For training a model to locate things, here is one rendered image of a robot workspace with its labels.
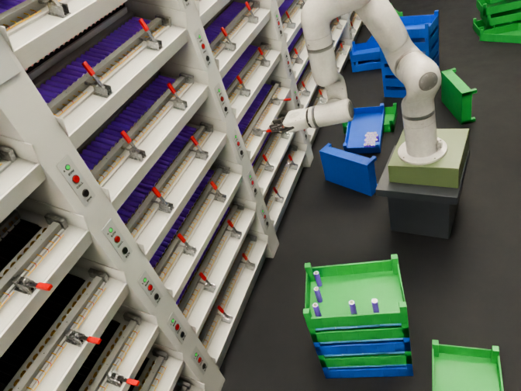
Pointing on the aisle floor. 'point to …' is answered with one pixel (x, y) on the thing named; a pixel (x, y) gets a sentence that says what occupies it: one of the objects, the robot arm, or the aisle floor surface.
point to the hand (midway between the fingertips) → (276, 125)
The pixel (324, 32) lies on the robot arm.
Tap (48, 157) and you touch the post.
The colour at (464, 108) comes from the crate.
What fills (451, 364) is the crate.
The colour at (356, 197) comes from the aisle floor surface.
